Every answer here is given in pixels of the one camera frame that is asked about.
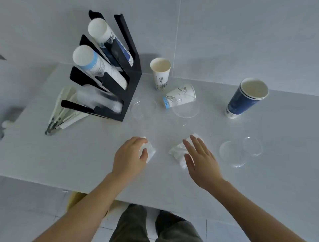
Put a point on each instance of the black cup holder rack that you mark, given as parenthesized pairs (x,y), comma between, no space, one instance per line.
(132,82)

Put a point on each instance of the stack of white paper cups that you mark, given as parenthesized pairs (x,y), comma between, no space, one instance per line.
(83,56)

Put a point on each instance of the person's right hand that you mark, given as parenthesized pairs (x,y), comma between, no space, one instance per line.
(202,167)

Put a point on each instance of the white plastic tongs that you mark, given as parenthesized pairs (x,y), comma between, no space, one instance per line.
(74,119)
(59,104)

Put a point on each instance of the person's grey trousers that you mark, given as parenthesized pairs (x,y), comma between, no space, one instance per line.
(129,224)

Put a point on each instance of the clear round plastic lid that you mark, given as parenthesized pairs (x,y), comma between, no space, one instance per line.
(231,153)
(253,147)

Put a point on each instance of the grey trash bin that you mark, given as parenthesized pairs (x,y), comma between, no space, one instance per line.
(15,112)

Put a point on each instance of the clear plastic cup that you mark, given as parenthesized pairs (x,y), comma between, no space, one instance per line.
(143,108)
(187,112)

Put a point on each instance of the yellow bin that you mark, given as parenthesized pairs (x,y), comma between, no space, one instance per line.
(74,199)

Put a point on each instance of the white sketch-print paper cup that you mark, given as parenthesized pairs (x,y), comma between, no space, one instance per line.
(179,96)
(160,77)

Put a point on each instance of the person's right forearm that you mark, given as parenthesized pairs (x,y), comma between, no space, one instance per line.
(249,214)

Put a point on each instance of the stack of blue paper cups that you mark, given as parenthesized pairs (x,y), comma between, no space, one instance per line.
(97,28)

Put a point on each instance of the dark blue paper cup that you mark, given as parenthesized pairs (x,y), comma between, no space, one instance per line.
(239,102)

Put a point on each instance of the person's left hand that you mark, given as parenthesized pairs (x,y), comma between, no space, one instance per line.
(127,159)

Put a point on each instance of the white tissue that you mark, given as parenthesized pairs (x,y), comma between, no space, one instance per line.
(150,150)
(178,149)

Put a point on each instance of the person's left forearm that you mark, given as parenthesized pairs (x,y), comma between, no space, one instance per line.
(84,212)

